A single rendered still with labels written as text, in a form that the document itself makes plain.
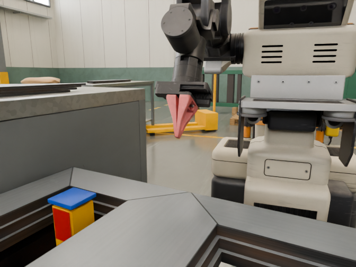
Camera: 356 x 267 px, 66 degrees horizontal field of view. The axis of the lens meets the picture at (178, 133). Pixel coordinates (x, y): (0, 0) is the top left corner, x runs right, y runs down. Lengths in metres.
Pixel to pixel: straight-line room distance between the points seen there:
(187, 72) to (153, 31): 10.56
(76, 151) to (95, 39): 11.55
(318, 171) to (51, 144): 0.70
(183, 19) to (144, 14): 10.83
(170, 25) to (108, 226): 0.35
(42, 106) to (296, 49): 0.64
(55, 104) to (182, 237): 0.47
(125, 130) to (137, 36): 10.43
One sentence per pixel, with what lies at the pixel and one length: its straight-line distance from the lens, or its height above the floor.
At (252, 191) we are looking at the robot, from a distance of 0.82.
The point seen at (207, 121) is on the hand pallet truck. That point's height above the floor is 0.22.
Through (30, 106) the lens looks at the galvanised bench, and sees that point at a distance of 0.71.
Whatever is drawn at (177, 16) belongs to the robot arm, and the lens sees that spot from 0.51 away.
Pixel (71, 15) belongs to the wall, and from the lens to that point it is 13.06.
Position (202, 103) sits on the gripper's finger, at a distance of 0.54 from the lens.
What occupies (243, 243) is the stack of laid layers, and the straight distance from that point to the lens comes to 0.47.
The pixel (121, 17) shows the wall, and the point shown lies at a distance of 11.75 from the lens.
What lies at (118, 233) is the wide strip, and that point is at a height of 0.87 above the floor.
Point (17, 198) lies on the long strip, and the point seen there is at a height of 0.87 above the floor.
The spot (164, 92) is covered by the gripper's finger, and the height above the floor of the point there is 1.07.
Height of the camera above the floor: 1.11
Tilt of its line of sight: 12 degrees down
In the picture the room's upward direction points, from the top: straight up
